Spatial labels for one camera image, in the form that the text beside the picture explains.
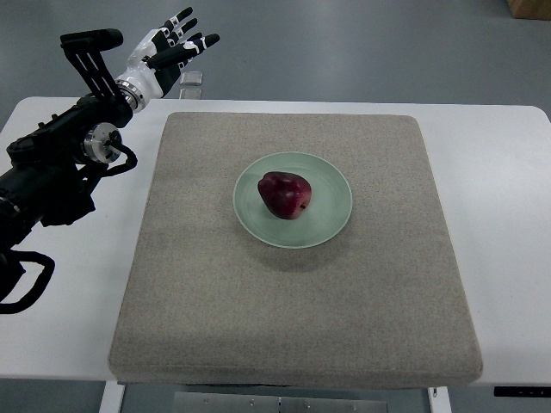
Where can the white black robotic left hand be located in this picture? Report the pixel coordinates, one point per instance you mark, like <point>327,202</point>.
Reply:
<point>157,62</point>

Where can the red apple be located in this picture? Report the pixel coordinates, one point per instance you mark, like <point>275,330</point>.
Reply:
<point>285,194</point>

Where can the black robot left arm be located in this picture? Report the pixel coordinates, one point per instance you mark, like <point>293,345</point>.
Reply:
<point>55,169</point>

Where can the upper clear floor plate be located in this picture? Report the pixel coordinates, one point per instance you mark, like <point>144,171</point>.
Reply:
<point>191,78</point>

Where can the clear floor plate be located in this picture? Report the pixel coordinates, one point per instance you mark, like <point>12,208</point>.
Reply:
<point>191,78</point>
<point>190,94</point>

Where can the lower clear floor plate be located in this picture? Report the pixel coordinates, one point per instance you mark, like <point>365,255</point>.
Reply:
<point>190,94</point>

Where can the light green ceramic plate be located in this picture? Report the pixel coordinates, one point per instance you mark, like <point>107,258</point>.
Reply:
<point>327,214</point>

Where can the beige square fabric cushion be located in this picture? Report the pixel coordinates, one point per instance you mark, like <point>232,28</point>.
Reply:
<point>381,305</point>

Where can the white left table leg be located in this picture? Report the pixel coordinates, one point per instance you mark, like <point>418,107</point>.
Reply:
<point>112,397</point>

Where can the white table leg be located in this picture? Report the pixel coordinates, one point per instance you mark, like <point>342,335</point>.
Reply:
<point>439,400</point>
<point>112,397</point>

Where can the cardboard box corner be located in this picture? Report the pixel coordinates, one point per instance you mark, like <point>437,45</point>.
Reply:
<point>530,9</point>

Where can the white right table leg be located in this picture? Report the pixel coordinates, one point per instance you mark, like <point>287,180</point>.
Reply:
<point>439,400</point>

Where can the black table control panel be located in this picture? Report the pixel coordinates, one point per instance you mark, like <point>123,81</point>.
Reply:
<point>522,392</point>

